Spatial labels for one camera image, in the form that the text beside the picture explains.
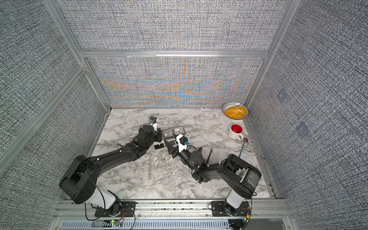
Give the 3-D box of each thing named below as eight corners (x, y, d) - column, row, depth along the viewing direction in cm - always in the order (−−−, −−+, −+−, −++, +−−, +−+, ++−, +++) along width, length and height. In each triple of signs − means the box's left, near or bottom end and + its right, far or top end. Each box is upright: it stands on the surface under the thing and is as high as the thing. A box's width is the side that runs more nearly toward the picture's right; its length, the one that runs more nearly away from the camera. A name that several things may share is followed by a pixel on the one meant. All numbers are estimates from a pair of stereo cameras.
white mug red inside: (227, 139, 103) (230, 133, 97) (228, 129, 109) (231, 122, 103) (239, 142, 102) (243, 136, 96) (240, 131, 108) (243, 125, 102)
